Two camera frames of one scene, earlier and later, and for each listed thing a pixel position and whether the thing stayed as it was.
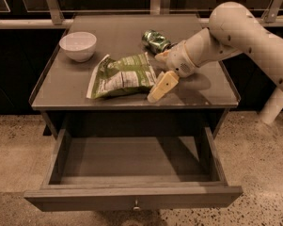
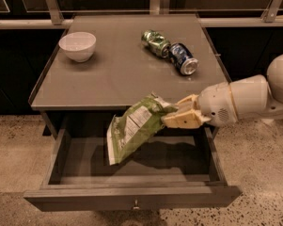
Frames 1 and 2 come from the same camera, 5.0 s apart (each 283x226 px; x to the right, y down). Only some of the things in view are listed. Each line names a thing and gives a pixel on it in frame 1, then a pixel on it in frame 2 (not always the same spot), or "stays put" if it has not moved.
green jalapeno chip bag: (114, 79) → (127, 133)
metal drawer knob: (136, 207) stays put
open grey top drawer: (133, 173) stays put
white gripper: (180, 60) → (214, 104)
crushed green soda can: (155, 41) stays put
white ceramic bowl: (79, 46) stays put
